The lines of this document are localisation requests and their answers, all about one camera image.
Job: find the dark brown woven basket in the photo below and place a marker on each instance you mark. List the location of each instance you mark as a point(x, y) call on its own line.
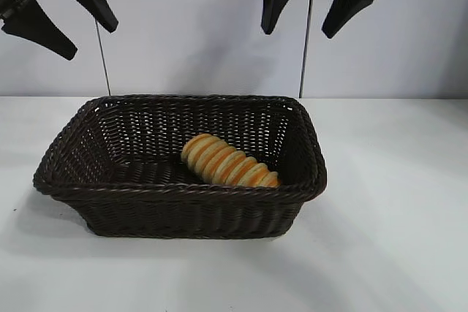
point(164, 213)

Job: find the long striped twisted bread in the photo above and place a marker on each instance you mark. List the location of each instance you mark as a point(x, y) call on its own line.
point(226, 162)

